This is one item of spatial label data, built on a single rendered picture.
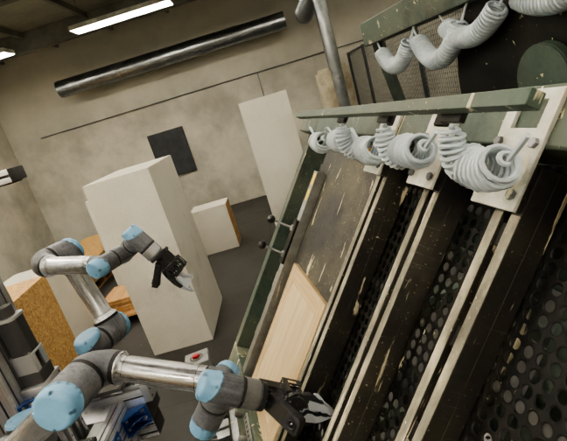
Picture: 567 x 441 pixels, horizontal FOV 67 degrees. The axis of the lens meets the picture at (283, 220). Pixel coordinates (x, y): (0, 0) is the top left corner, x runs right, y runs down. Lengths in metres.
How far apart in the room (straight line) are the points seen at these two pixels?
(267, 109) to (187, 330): 2.64
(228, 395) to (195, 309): 3.15
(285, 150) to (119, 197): 2.15
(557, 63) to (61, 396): 1.49
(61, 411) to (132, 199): 2.86
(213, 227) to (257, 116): 2.21
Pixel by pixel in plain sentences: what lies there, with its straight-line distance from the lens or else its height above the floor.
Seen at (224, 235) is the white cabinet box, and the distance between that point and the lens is 6.74.
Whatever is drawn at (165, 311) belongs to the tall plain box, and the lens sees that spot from 4.29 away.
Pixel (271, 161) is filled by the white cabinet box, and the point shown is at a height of 1.29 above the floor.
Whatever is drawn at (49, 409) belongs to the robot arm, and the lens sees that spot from 1.32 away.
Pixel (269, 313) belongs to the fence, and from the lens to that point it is 1.91.
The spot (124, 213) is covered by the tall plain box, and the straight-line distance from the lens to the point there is 4.04.
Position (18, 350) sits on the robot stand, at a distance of 1.91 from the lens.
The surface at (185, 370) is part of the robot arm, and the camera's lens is 1.30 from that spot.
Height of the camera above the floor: 2.00
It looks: 16 degrees down
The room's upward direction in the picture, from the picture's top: 17 degrees counter-clockwise
